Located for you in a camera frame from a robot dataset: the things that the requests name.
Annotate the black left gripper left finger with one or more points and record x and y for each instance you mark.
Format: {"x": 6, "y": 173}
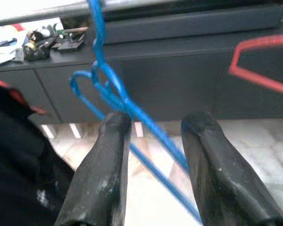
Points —
{"x": 101, "y": 176}

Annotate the white paper stack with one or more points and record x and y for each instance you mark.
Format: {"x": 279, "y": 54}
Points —
{"x": 2, "y": 54}

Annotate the black television console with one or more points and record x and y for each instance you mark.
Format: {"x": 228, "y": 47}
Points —
{"x": 179, "y": 89}

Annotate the flat black box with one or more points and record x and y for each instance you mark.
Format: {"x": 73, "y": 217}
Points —
{"x": 70, "y": 46}

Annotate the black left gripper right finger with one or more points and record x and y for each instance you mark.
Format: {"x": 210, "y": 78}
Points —
{"x": 221, "y": 183}

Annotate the black shirt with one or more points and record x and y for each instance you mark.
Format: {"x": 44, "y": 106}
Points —
{"x": 19, "y": 153}

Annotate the silver metal clothes rack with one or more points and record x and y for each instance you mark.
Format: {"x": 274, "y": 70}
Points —
{"x": 37, "y": 13}

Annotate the red plastic hanger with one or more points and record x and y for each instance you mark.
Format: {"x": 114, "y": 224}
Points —
{"x": 235, "y": 58}

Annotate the blue plastic hanger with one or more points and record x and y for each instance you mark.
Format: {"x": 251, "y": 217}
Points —
{"x": 99, "y": 35}

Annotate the black soundbar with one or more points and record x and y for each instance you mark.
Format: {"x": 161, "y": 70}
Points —
{"x": 191, "y": 26}

